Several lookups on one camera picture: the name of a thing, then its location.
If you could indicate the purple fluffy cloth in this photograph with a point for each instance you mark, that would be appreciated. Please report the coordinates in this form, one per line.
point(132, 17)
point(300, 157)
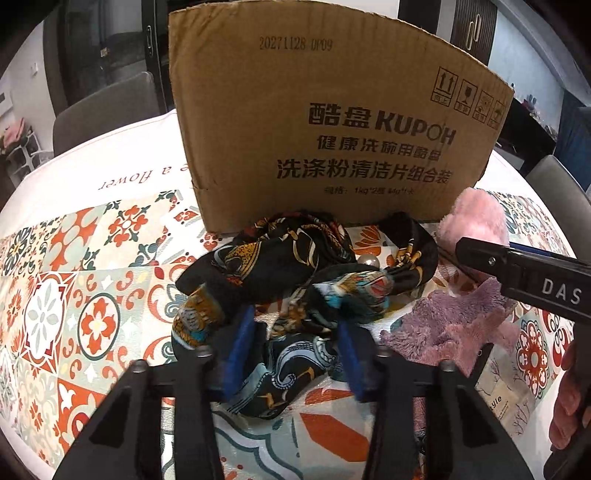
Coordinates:
point(452, 323)

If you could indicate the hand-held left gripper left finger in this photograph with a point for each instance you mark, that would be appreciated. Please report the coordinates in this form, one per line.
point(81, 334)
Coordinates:
point(240, 350)

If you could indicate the black patterned silk scarf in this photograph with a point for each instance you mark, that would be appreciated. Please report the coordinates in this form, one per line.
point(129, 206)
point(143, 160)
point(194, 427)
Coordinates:
point(277, 263)

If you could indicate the dark sliding glass doors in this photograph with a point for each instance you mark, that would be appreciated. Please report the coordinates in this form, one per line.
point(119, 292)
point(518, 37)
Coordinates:
point(106, 46)

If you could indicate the person's right hand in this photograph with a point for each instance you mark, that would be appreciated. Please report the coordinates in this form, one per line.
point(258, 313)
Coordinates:
point(575, 397)

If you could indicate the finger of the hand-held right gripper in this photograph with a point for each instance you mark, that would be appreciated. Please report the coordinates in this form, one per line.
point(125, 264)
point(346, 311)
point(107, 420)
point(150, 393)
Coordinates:
point(531, 249)
point(480, 258)

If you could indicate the blue curtain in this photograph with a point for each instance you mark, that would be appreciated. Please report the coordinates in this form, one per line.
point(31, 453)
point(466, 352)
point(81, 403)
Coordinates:
point(575, 138)

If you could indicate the grey fabric pouch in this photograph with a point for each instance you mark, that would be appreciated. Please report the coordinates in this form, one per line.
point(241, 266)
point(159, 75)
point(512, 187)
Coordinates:
point(512, 392)

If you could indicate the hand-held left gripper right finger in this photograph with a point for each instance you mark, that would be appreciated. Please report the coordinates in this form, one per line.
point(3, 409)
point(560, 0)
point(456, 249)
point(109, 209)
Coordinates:
point(355, 364)

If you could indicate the pink fluffy sock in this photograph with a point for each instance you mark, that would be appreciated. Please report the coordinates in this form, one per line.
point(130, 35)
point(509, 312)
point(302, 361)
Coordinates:
point(471, 217)

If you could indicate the grey dining chair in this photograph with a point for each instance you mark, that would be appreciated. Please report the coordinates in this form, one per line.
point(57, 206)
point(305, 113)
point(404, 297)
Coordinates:
point(101, 115)
point(561, 177)

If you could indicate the white storage rack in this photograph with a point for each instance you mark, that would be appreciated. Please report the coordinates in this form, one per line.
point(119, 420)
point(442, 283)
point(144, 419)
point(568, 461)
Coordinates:
point(21, 147)

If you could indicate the brown cardboard box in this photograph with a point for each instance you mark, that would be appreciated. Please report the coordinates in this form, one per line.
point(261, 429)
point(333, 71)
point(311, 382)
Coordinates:
point(323, 115)

